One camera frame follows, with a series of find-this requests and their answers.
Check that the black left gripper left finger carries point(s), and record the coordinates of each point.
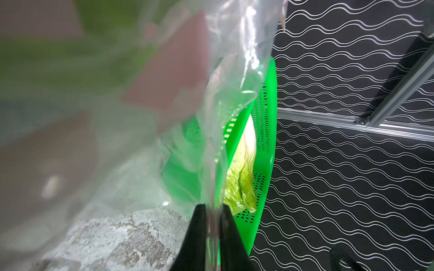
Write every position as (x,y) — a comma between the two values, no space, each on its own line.
(191,256)

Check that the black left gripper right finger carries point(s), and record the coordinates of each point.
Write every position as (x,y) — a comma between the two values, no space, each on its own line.
(233,255)

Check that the chinese cabbage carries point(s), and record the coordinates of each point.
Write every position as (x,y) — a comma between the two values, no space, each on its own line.
(240,192)

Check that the zip-top bag with cabbage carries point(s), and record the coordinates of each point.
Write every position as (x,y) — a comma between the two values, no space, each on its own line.
(96,96)

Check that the green perforated plastic basket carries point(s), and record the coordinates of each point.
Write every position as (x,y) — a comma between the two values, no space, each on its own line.
(262,113)

